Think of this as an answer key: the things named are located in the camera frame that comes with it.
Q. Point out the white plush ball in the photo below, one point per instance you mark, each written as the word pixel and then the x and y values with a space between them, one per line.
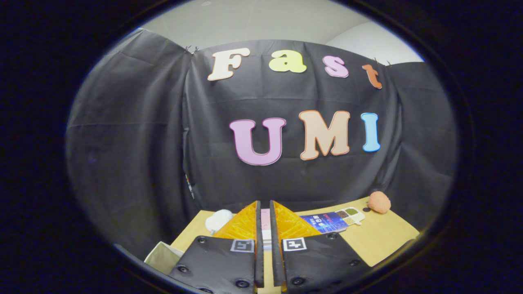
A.
pixel 218 221

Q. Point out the pink cover book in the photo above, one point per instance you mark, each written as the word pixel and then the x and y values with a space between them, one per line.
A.
pixel 266 224

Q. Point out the dark blue cover book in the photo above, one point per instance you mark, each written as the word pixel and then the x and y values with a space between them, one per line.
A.
pixel 327 223

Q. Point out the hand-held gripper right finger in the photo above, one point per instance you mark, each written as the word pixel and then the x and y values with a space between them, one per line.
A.
pixel 276 249

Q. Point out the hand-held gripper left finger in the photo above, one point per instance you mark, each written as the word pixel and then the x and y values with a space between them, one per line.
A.
pixel 259 245

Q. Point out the white compartment tray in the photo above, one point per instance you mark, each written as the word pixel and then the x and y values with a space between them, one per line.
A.
pixel 352 215

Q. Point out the orange plush ball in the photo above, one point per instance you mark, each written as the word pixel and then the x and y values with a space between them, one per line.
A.
pixel 379 202

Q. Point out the white fabric storage box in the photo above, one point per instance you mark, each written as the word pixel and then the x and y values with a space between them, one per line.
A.
pixel 161 257

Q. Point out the black backdrop cloth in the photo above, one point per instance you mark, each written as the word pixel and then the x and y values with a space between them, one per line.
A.
pixel 135 143

